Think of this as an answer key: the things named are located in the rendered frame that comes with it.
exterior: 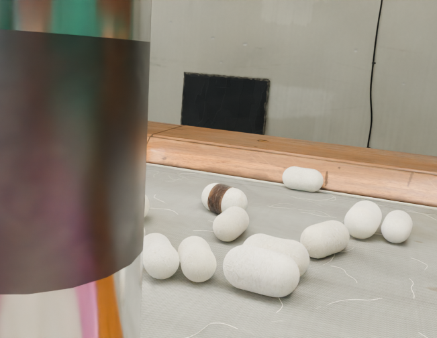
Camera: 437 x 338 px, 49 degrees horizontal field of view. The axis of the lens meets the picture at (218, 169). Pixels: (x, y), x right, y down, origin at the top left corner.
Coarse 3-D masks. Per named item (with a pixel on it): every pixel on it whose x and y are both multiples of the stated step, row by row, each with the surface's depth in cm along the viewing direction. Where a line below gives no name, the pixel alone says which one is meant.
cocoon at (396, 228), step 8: (392, 216) 30; (400, 216) 30; (408, 216) 31; (384, 224) 30; (392, 224) 30; (400, 224) 30; (408, 224) 30; (384, 232) 30; (392, 232) 30; (400, 232) 30; (408, 232) 30; (392, 240) 30; (400, 240) 30
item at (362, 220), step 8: (352, 208) 31; (360, 208) 30; (368, 208) 31; (376, 208) 31; (352, 216) 30; (360, 216) 30; (368, 216) 30; (376, 216) 30; (344, 224) 31; (352, 224) 30; (360, 224) 30; (368, 224) 30; (376, 224) 30; (352, 232) 30; (360, 232) 30; (368, 232) 30
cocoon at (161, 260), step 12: (144, 240) 24; (156, 240) 24; (168, 240) 25; (144, 252) 24; (156, 252) 23; (168, 252) 23; (144, 264) 23; (156, 264) 23; (168, 264) 23; (156, 276) 23; (168, 276) 23
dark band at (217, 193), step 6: (216, 186) 33; (222, 186) 33; (228, 186) 33; (210, 192) 33; (216, 192) 33; (222, 192) 33; (210, 198) 33; (216, 198) 33; (222, 198) 32; (210, 204) 33; (216, 204) 33; (210, 210) 34; (216, 210) 33
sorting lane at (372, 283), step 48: (192, 192) 38; (288, 192) 40; (336, 192) 41; (240, 240) 29; (384, 240) 31; (432, 240) 32; (144, 288) 23; (192, 288) 23; (336, 288) 24; (384, 288) 24; (432, 288) 25; (144, 336) 19; (192, 336) 19; (240, 336) 19; (288, 336) 20; (336, 336) 20; (384, 336) 20; (432, 336) 20
